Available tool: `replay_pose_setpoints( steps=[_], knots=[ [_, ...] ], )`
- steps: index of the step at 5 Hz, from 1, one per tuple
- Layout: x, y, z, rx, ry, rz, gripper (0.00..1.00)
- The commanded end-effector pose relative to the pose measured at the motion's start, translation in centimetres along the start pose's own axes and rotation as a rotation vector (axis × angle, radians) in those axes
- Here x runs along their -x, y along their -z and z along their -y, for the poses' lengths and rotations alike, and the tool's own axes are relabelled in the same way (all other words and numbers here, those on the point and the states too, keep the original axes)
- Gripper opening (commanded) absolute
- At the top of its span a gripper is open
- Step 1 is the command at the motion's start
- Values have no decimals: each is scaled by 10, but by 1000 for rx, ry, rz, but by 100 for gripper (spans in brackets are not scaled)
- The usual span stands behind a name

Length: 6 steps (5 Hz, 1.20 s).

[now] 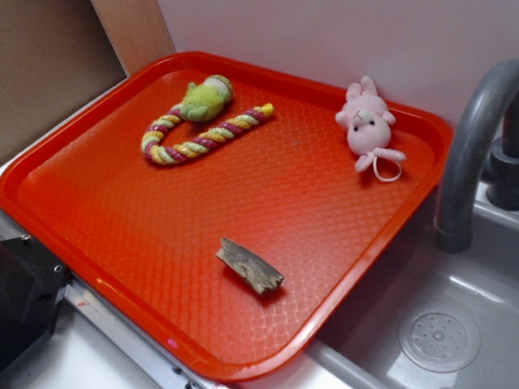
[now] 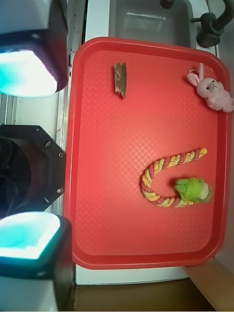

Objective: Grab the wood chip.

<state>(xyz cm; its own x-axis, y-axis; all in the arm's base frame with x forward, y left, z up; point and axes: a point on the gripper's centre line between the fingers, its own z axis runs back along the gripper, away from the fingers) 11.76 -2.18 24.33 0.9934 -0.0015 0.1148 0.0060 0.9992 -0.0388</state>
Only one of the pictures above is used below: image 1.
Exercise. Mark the grey wood chip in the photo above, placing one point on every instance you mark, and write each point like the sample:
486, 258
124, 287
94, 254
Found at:
258, 274

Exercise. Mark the wooden board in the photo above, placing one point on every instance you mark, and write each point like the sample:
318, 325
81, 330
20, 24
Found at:
137, 31

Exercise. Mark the red plastic tray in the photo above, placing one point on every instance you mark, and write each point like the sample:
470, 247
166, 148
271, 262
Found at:
145, 237

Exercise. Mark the grey plastic sink basin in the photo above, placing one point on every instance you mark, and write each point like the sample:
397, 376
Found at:
359, 344

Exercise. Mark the dark grey faucet handle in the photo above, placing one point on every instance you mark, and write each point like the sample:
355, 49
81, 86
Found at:
503, 191

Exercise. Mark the pink plush bunny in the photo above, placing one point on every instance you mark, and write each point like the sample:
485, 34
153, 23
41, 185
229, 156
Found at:
366, 121

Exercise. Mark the brown cardboard panel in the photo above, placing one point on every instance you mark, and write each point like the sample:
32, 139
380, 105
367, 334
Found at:
55, 58

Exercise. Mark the round sink drain strainer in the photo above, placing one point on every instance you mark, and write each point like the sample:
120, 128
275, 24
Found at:
439, 340

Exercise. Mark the aluminium frame rail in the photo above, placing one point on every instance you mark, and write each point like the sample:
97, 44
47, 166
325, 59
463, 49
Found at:
94, 346

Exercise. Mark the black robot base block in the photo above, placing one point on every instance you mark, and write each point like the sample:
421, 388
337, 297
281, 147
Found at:
33, 282

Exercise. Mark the grey curved faucet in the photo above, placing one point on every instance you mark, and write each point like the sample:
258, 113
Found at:
480, 125

